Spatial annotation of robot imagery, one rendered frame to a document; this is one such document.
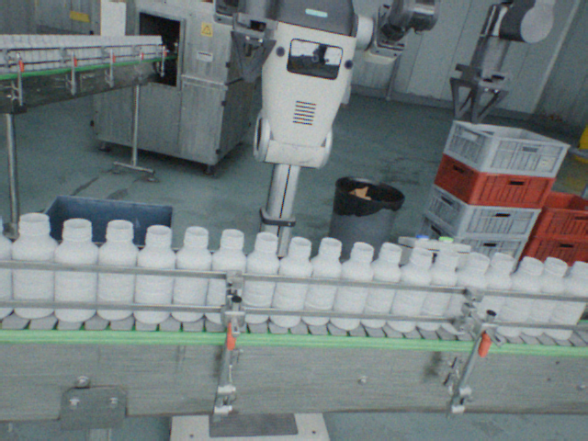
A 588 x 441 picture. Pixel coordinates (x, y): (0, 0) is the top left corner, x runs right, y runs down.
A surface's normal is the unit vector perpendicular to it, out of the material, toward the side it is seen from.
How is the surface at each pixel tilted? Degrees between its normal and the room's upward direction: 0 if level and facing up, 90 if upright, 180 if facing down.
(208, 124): 93
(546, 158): 90
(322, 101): 90
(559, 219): 90
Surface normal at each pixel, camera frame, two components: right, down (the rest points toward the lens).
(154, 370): 0.18, 0.42
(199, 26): -0.12, 0.37
